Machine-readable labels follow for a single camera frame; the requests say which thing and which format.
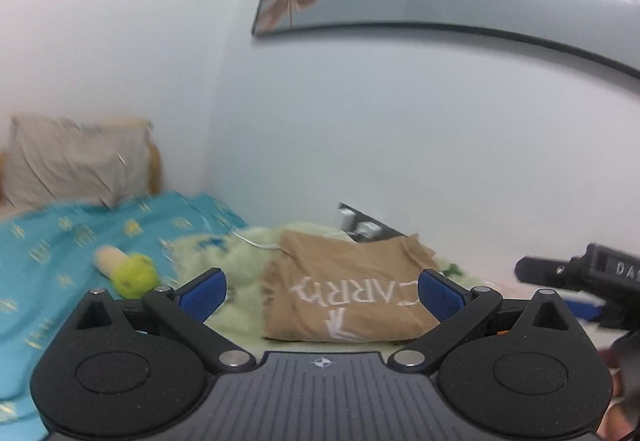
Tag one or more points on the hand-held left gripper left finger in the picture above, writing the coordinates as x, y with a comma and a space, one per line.
202, 295

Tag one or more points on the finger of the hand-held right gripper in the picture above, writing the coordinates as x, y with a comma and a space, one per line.
545, 271

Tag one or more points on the teal patterned bed sheet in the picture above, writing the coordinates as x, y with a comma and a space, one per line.
50, 271

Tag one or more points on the light green fleece blanket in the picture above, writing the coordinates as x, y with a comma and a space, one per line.
245, 281

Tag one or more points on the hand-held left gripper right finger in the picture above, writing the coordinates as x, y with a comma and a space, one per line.
442, 301

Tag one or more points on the green and beige plush toy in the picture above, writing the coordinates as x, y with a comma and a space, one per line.
132, 276

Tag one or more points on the tan printed garment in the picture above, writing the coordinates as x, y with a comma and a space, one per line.
325, 266

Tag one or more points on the grey pillow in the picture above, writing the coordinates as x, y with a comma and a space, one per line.
65, 161

